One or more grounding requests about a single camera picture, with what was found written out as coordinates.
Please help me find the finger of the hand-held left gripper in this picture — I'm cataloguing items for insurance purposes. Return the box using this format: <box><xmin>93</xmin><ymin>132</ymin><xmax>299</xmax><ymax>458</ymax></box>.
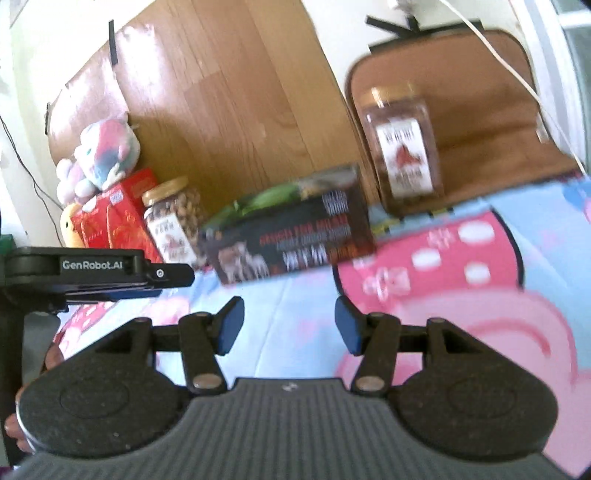
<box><xmin>147</xmin><ymin>264</ymin><xmax>195</xmax><ymax>289</ymax></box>

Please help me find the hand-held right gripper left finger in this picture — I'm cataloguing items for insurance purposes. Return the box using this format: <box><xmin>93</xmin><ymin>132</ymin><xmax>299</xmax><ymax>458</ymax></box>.
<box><xmin>97</xmin><ymin>296</ymin><xmax>245</xmax><ymax>395</ymax></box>

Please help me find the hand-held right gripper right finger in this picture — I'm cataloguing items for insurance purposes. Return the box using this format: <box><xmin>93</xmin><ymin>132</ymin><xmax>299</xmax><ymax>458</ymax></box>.
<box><xmin>335</xmin><ymin>296</ymin><xmax>485</xmax><ymax>395</ymax></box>

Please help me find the black box with sheep print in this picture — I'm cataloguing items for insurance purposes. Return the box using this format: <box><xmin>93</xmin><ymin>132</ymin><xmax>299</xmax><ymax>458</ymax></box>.
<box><xmin>198</xmin><ymin>164</ymin><xmax>378</xmax><ymax>285</ymax></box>

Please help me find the green snack packet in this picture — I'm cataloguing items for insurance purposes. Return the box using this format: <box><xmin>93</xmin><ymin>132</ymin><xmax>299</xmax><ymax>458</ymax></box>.
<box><xmin>203</xmin><ymin>181</ymin><xmax>306</xmax><ymax>228</ymax></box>

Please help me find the person's left hand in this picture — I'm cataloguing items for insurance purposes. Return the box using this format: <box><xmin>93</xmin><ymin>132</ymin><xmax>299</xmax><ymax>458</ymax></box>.
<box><xmin>4</xmin><ymin>344</ymin><xmax>64</xmax><ymax>456</ymax></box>

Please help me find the yellow chick plush toy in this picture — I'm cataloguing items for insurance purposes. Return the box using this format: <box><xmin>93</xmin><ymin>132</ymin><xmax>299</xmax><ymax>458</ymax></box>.
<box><xmin>60</xmin><ymin>205</ymin><xmax>88</xmax><ymax>250</ymax></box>

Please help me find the cashew jar with gold lid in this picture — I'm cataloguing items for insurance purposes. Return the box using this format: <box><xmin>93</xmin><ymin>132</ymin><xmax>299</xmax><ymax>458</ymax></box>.
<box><xmin>141</xmin><ymin>175</ymin><xmax>209</xmax><ymax>271</ymax></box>

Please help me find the red gift box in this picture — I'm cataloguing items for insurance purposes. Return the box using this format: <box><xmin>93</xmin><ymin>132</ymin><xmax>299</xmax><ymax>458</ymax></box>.
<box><xmin>69</xmin><ymin>168</ymin><xmax>165</xmax><ymax>265</ymax></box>

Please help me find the pink white plush toy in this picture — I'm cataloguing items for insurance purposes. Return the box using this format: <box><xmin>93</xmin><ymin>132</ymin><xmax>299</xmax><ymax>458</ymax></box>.
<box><xmin>55</xmin><ymin>158</ymin><xmax>99</xmax><ymax>205</ymax></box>

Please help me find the pig print blanket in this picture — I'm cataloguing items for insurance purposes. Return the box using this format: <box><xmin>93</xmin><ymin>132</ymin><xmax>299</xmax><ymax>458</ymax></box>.
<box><xmin>46</xmin><ymin>173</ymin><xmax>591</xmax><ymax>479</ymax></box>

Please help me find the pastel tie-dye plush toy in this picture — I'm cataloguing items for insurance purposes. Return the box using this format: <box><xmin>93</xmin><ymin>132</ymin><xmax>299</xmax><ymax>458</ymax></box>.
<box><xmin>80</xmin><ymin>114</ymin><xmax>140</xmax><ymax>191</ymax></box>

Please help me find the wooden board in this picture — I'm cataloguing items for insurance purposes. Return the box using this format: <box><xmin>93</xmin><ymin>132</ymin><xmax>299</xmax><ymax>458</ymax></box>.
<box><xmin>46</xmin><ymin>0</ymin><xmax>380</xmax><ymax>241</ymax></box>

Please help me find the pecan jar with gold lid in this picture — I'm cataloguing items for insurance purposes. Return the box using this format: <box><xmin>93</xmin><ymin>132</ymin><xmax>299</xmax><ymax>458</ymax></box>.
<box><xmin>355</xmin><ymin>83</ymin><xmax>447</xmax><ymax>216</ymax></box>

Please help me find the brown seat cushion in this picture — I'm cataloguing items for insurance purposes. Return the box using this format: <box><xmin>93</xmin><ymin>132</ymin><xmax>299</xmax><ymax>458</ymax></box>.
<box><xmin>344</xmin><ymin>28</ymin><xmax>590</xmax><ymax>219</ymax></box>

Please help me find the thin black cable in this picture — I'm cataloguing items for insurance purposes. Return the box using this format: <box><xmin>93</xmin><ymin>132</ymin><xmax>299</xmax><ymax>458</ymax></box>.
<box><xmin>0</xmin><ymin>113</ymin><xmax>66</xmax><ymax>246</ymax></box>

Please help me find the black strap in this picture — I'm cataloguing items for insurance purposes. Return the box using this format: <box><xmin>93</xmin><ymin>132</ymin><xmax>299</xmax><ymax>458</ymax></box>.
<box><xmin>365</xmin><ymin>14</ymin><xmax>486</xmax><ymax>37</ymax></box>

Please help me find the white cable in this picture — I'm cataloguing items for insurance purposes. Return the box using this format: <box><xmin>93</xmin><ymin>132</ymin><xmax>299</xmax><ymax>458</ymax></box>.
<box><xmin>434</xmin><ymin>0</ymin><xmax>590</xmax><ymax>175</ymax></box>

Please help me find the white window frame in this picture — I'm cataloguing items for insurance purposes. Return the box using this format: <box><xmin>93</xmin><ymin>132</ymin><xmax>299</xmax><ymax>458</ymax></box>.
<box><xmin>522</xmin><ymin>0</ymin><xmax>591</xmax><ymax>155</ymax></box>

